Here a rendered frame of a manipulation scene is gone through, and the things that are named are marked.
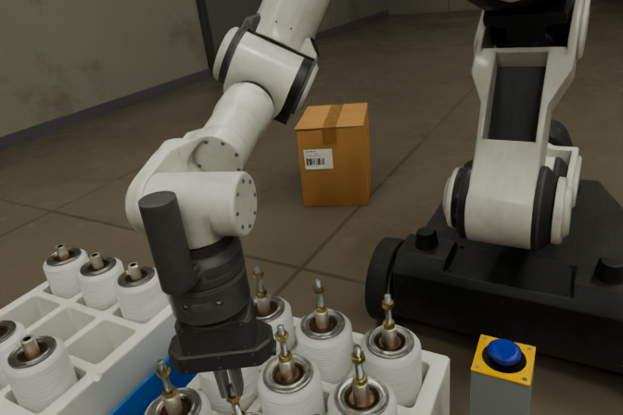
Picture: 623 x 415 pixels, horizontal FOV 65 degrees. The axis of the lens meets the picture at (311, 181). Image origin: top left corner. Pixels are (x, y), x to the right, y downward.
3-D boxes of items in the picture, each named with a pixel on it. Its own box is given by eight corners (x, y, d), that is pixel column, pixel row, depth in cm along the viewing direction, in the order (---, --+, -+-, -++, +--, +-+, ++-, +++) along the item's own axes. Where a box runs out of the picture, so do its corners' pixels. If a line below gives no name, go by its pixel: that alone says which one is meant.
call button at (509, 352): (489, 346, 66) (490, 334, 66) (522, 354, 65) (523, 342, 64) (484, 367, 63) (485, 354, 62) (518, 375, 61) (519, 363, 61)
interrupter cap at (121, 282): (137, 265, 108) (136, 262, 107) (162, 271, 104) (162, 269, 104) (109, 284, 102) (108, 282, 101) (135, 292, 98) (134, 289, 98)
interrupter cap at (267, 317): (235, 320, 87) (235, 317, 86) (255, 295, 93) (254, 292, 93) (274, 327, 84) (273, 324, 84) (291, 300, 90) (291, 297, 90)
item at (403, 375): (364, 402, 90) (358, 322, 82) (418, 400, 89) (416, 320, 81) (367, 449, 81) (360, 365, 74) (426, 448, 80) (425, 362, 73)
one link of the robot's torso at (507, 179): (455, 241, 95) (493, 21, 102) (557, 258, 86) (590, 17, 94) (438, 229, 82) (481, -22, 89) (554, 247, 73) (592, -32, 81)
